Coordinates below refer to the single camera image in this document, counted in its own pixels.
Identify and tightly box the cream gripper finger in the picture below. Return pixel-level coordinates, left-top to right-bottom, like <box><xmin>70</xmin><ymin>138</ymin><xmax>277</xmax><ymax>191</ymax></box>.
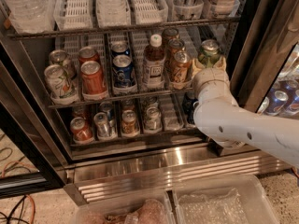
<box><xmin>214</xmin><ymin>56</ymin><xmax>226</xmax><ymax>71</ymax></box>
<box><xmin>191</xmin><ymin>58</ymin><xmax>206</xmax><ymax>77</ymax></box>

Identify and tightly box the green soda can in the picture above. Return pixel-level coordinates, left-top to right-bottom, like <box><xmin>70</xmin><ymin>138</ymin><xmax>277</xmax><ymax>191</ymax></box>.
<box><xmin>198</xmin><ymin>39</ymin><xmax>221</xmax><ymax>67</ymax></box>

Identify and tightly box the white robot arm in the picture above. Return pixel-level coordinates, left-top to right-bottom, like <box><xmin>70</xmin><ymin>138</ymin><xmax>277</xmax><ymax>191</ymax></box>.
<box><xmin>192</xmin><ymin>67</ymin><xmax>299</xmax><ymax>168</ymax></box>

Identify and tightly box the front gold brown can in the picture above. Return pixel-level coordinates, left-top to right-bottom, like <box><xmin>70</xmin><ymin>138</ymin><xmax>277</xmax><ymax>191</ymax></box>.
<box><xmin>170</xmin><ymin>50</ymin><xmax>192</xmax><ymax>83</ymax></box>

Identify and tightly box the gold brown can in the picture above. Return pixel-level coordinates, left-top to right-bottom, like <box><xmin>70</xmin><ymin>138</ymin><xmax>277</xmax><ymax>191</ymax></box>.
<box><xmin>165</xmin><ymin>38</ymin><xmax>185</xmax><ymax>72</ymax></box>
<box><xmin>170</xmin><ymin>50</ymin><xmax>192</xmax><ymax>83</ymax></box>
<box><xmin>162</xmin><ymin>28</ymin><xmax>179</xmax><ymax>47</ymax></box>

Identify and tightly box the middle gold brown can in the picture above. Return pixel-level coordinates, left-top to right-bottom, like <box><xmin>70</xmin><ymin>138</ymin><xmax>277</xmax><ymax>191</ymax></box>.
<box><xmin>165</xmin><ymin>38</ymin><xmax>185</xmax><ymax>72</ymax></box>

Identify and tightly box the bottom shelf blue can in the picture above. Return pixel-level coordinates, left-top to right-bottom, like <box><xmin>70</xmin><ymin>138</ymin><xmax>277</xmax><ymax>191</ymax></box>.
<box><xmin>187</xmin><ymin>100</ymin><xmax>198</xmax><ymax>124</ymax></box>

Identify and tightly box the rear gold brown can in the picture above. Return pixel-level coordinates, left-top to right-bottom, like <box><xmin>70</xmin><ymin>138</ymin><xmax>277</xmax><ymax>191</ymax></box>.
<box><xmin>162</xmin><ymin>28</ymin><xmax>179</xmax><ymax>47</ymax></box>

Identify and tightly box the fridge right glass door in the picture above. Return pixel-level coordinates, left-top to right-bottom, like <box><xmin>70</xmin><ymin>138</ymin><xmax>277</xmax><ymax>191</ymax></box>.
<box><xmin>216</xmin><ymin>0</ymin><xmax>299</xmax><ymax>157</ymax></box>

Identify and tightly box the fridge glass door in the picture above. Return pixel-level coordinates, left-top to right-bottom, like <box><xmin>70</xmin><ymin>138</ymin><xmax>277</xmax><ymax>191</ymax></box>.
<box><xmin>0</xmin><ymin>46</ymin><xmax>64</xmax><ymax>198</ymax></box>
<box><xmin>216</xmin><ymin>0</ymin><xmax>299</xmax><ymax>157</ymax></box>

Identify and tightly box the bottom shelf white can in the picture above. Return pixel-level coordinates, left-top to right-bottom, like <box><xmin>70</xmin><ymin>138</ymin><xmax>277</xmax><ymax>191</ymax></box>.
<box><xmin>145</xmin><ymin>106</ymin><xmax>162</xmax><ymax>131</ymax></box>

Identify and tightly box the front blue can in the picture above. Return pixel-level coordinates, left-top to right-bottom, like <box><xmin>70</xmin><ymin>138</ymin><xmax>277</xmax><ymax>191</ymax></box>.
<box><xmin>112</xmin><ymin>55</ymin><xmax>135</xmax><ymax>88</ymax></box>

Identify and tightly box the rear blue can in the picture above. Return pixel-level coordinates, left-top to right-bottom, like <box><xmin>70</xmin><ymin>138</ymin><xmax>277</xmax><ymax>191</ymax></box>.
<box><xmin>111</xmin><ymin>41</ymin><xmax>130</xmax><ymax>58</ymax></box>

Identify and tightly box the bottom shelf gold can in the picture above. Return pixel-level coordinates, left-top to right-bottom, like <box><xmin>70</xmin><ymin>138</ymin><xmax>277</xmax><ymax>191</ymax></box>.
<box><xmin>121</xmin><ymin>110</ymin><xmax>138</xmax><ymax>134</ymax></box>

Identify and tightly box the front orange can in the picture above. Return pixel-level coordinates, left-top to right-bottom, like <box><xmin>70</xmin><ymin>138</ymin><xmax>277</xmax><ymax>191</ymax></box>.
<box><xmin>80</xmin><ymin>61</ymin><xmax>107</xmax><ymax>94</ymax></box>

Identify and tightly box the rear orange can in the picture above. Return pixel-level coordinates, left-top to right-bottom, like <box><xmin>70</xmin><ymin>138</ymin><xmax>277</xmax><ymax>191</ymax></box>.
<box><xmin>78</xmin><ymin>46</ymin><xmax>100</xmax><ymax>64</ymax></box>

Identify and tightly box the bottom shelf silver can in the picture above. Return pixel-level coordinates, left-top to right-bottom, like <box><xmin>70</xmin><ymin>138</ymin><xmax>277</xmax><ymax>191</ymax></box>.
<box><xmin>93</xmin><ymin>112</ymin><xmax>110</xmax><ymax>137</ymax></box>

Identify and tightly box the bottom shelf orange can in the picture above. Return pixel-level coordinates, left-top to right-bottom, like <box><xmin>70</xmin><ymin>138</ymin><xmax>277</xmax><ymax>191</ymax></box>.
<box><xmin>70</xmin><ymin>117</ymin><xmax>93</xmax><ymax>141</ymax></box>

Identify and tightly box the front white green can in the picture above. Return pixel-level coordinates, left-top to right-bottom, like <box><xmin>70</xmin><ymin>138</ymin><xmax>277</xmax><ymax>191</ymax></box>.
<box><xmin>44</xmin><ymin>64</ymin><xmax>75</xmax><ymax>99</ymax></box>

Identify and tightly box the rear silver can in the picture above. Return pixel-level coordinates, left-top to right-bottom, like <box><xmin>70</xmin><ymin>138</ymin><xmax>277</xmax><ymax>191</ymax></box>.
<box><xmin>49</xmin><ymin>49</ymin><xmax>77</xmax><ymax>79</ymax></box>

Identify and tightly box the steel fridge base grille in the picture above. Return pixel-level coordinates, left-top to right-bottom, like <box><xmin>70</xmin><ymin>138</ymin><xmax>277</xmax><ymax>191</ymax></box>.
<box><xmin>64</xmin><ymin>143</ymin><xmax>292</xmax><ymax>205</ymax></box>

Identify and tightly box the fridge left glass door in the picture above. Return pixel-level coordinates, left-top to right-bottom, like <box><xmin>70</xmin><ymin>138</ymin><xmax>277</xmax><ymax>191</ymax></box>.
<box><xmin>0</xmin><ymin>46</ymin><xmax>64</xmax><ymax>198</ymax></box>

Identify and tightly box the tea bottle white cap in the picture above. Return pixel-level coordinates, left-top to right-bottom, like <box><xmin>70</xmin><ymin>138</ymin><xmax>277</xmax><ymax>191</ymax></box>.
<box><xmin>143</xmin><ymin>34</ymin><xmax>165</xmax><ymax>87</ymax></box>

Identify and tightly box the right clear plastic bin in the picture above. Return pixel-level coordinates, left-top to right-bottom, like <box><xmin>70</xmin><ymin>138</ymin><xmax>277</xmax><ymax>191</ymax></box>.
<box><xmin>172</xmin><ymin>175</ymin><xmax>280</xmax><ymax>224</ymax></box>

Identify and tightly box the clear plastic bin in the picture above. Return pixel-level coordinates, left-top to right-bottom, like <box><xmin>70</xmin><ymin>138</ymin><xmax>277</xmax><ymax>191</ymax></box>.
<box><xmin>69</xmin><ymin>189</ymin><xmax>176</xmax><ymax>224</ymax></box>
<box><xmin>172</xmin><ymin>175</ymin><xmax>280</xmax><ymax>224</ymax></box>

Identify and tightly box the bubble wrap sheet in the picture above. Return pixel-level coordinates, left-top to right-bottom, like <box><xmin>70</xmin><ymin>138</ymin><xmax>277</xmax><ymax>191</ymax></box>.
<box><xmin>178</xmin><ymin>188</ymin><xmax>249</xmax><ymax>224</ymax></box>

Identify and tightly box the left clear plastic bin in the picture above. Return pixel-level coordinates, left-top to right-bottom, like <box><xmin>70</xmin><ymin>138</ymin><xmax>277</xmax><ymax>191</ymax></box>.
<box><xmin>69</xmin><ymin>189</ymin><xmax>176</xmax><ymax>224</ymax></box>

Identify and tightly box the orange cable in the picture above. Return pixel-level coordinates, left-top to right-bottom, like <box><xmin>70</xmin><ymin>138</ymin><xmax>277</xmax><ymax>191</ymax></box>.
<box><xmin>0</xmin><ymin>161</ymin><xmax>37</xmax><ymax>224</ymax></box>

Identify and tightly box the black cable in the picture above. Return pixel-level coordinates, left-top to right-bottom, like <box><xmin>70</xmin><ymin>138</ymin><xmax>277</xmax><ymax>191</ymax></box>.
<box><xmin>0</xmin><ymin>194</ymin><xmax>31</xmax><ymax>224</ymax></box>

